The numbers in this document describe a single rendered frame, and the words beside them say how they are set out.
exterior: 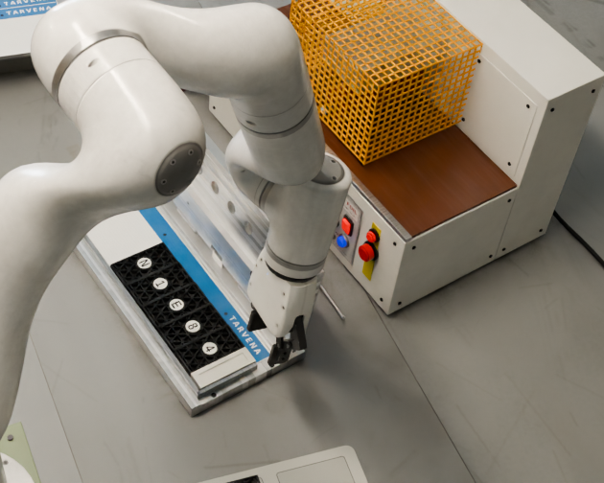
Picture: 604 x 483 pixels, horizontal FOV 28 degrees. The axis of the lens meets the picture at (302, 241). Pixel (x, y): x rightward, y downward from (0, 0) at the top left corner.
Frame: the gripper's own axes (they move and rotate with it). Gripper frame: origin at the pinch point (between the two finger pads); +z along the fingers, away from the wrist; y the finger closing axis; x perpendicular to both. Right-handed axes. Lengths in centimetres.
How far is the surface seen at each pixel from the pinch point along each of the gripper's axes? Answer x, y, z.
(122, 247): -6.8, -34.9, 13.2
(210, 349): -2.3, -10.0, 12.6
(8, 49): -12, -80, 4
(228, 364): -0.8, -6.5, 12.8
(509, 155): 45.3, -11.6, -16.4
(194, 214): 4.3, -33.3, 6.6
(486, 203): 40.2, -7.6, -10.7
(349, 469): 8.8, 15.8, 14.5
